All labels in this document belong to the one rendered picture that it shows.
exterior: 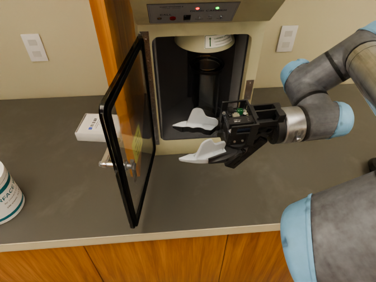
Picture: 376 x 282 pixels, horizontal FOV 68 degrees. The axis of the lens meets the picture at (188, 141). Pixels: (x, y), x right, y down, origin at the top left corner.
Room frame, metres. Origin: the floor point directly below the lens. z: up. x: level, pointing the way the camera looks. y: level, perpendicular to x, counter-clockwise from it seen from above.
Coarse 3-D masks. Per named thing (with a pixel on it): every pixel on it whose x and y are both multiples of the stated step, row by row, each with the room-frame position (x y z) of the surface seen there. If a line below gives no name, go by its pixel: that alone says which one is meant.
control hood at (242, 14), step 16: (144, 0) 0.58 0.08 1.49; (160, 0) 0.59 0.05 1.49; (176, 0) 0.59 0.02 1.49; (192, 0) 0.59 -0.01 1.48; (208, 0) 0.60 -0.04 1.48; (224, 0) 0.60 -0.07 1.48; (240, 0) 0.60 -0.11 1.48; (256, 0) 0.61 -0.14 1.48; (272, 0) 0.61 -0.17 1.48; (144, 16) 0.63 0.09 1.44; (240, 16) 0.66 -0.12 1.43; (256, 16) 0.66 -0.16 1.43; (272, 16) 0.67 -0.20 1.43
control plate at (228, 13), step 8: (152, 8) 0.60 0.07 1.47; (160, 8) 0.61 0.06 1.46; (168, 8) 0.61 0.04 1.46; (176, 8) 0.61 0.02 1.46; (184, 8) 0.61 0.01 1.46; (192, 8) 0.62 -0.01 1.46; (200, 8) 0.62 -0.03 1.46; (208, 8) 0.62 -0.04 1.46; (224, 8) 0.62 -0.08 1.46; (232, 8) 0.63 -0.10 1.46; (152, 16) 0.63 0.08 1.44; (160, 16) 0.63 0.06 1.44; (168, 16) 0.63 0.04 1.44; (176, 16) 0.64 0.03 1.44; (192, 16) 0.64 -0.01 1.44; (216, 16) 0.65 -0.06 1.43; (224, 16) 0.65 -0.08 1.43; (232, 16) 0.65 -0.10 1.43
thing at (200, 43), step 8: (176, 40) 0.77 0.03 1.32; (184, 40) 0.74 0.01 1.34; (192, 40) 0.73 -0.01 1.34; (200, 40) 0.72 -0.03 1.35; (208, 40) 0.72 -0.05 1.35; (216, 40) 0.72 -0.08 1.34; (224, 40) 0.74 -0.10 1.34; (232, 40) 0.76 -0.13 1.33; (184, 48) 0.73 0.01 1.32; (192, 48) 0.72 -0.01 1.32; (200, 48) 0.71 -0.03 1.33; (208, 48) 0.71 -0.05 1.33; (216, 48) 0.72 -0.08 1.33; (224, 48) 0.73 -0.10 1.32
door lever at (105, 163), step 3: (108, 150) 0.45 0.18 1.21; (105, 153) 0.44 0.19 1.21; (108, 153) 0.44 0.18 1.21; (105, 156) 0.43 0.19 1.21; (108, 156) 0.43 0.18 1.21; (102, 159) 0.42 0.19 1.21; (105, 159) 0.42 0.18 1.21; (108, 159) 0.42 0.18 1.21; (99, 162) 0.41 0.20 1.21; (102, 162) 0.41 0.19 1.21; (105, 162) 0.41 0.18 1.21; (108, 162) 0.41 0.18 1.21; (111, 162) 0.41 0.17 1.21; (99, 165) 0.41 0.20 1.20; (102, 165) 0.40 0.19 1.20; (105, 165) 0.40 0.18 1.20; (108, 165) 0.41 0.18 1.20; (111, 165) 0.41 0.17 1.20
